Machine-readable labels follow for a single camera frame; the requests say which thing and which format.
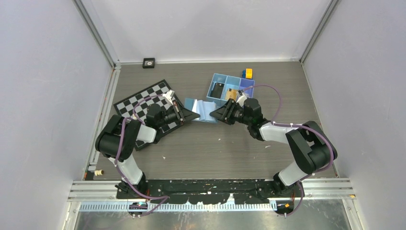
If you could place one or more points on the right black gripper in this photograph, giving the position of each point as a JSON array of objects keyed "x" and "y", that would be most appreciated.
[{"x": 224, "y": 113}]

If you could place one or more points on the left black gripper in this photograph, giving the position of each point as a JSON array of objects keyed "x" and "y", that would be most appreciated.
[{"x": 183, "y": 115}]

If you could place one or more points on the light blue card holder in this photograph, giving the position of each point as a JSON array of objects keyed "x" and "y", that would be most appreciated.
[{"x": 203, "y": 108}]

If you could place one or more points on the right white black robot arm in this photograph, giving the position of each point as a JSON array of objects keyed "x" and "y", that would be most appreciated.
[{"x": 312, "y": 151}]

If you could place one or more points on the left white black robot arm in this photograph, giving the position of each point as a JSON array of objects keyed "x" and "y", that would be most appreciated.
[{"x": 118, "y": 138}]

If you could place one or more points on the black card in tray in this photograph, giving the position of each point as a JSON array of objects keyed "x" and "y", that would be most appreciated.
[{"x": 217, "y": 90}]

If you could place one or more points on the blue three-compartment organizer tray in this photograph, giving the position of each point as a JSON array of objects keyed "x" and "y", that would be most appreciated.
[{"x": 232, "y": 82}]

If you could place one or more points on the blue yellow toy block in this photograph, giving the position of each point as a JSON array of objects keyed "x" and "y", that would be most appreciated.
[{"x": 247, "y": 73}]

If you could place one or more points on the black white chessboard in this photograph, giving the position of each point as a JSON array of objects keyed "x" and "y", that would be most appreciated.
[{"x": 125, "y": 107}]

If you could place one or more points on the small black square device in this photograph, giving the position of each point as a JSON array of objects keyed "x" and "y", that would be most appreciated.
[{"x": 148, "y": 63}]

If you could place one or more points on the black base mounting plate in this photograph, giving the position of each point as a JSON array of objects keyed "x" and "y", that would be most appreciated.
[{"x": 216, "y": 191}]

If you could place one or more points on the cream chess piece on floor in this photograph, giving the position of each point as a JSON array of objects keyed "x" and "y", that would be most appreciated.
[{"x": 98, "y": 172}]

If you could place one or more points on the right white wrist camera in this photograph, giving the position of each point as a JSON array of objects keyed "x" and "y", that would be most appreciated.
[{"x": 241, "y": 97}]

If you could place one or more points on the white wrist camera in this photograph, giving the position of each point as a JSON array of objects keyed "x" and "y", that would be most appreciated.
[
  {"x": 241, "y": 97},
  {"x": 169, "y": 97}
]

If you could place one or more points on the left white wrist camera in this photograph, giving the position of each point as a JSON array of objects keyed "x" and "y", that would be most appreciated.
[{"x": 169, "y": 97}]

